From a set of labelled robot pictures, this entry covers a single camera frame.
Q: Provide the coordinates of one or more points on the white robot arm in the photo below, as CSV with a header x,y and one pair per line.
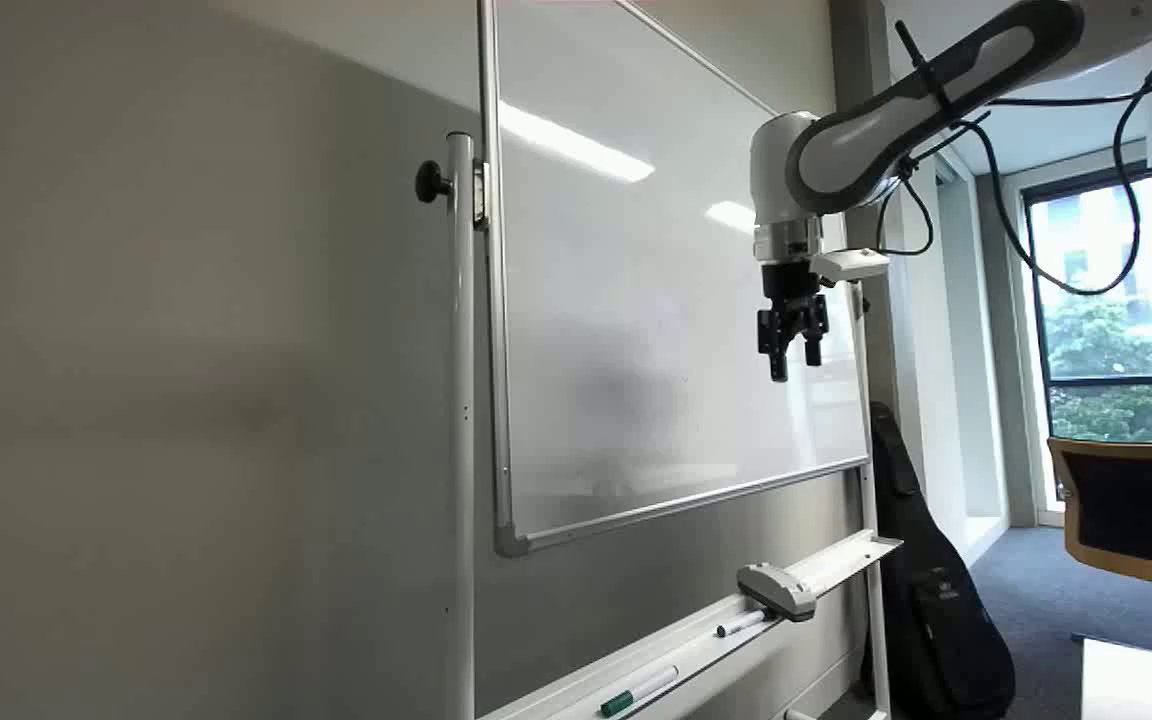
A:
x,y
816,164

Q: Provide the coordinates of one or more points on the black guitar bag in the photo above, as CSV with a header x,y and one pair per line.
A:
x,y
950,659

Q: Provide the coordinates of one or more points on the whiteboard marker tray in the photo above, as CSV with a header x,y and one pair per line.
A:
x,y
694,646

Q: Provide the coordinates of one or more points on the small black capped marker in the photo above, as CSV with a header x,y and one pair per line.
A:
x,y
741,621

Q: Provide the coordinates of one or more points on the wooden chair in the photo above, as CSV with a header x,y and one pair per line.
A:
x,y
1106,507

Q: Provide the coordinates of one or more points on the black stand knob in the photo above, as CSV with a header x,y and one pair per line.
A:
x,y
428,180

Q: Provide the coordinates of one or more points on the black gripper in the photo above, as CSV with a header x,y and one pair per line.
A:
x,y
795,306

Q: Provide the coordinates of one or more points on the green capped marker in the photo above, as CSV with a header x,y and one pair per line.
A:
x,y
630,699

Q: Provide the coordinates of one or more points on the grey whiteboard eraser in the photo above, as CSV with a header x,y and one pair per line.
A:
x,y
778,591

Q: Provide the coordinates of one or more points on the large whiteboard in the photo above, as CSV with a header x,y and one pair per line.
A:
x,y
622,162

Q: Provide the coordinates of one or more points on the white table corner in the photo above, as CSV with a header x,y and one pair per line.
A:
x,y
1115,680

